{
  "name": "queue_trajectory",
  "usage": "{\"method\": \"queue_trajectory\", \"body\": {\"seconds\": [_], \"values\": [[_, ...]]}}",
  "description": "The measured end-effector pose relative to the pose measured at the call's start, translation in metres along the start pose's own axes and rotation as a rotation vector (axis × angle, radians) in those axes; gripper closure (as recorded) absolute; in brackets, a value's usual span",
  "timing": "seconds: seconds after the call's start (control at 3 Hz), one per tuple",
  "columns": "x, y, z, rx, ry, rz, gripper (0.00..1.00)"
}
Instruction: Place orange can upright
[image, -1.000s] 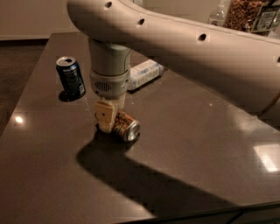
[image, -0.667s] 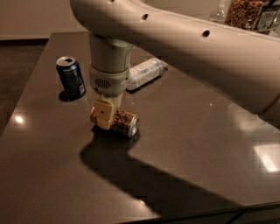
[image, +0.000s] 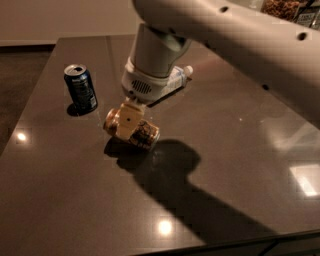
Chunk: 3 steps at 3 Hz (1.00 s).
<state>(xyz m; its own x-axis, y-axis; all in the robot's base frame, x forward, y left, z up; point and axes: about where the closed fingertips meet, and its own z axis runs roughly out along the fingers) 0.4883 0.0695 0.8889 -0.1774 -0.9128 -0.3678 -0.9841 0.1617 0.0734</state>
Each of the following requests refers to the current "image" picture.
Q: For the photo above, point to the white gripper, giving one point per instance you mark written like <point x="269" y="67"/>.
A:
<point x="144" y="87"/>

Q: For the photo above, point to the orange soda can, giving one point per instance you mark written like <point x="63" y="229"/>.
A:
<point x="144" y="136"/>

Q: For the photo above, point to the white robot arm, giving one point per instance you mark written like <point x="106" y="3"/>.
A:
<point x="280" y="55"/>

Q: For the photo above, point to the dark blue soda can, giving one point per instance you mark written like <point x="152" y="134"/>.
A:
<point x="80" y="86"/>

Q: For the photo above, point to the white plastic bottle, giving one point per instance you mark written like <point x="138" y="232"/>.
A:
<point x="178" y="78"/>

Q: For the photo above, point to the clear jar of nuts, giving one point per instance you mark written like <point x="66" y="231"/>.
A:
<point x="283" y="9"/>

